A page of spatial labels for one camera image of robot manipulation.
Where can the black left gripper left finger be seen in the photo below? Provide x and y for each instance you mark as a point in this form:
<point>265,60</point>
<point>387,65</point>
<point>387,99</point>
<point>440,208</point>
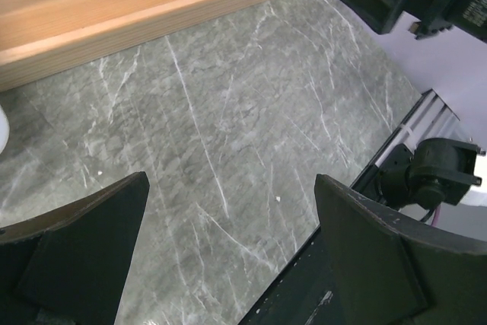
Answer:
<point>74,260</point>

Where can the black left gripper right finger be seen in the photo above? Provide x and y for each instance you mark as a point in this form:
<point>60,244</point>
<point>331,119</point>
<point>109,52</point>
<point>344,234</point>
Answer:
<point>391,269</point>

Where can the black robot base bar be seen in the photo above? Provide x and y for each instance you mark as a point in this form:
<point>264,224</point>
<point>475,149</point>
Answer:
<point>334,278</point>

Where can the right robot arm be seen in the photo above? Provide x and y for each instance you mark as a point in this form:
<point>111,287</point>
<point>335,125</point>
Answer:
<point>440,171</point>

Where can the white perforated plastic basket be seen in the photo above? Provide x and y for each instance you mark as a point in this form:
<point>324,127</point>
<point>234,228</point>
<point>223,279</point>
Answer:
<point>4,130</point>

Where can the right wooden clothes rack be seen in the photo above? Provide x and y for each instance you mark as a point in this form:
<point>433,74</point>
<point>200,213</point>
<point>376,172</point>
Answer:
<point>42,37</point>

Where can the aluminium rail frame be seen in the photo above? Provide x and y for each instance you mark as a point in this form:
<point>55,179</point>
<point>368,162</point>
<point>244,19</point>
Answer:
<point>430,117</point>

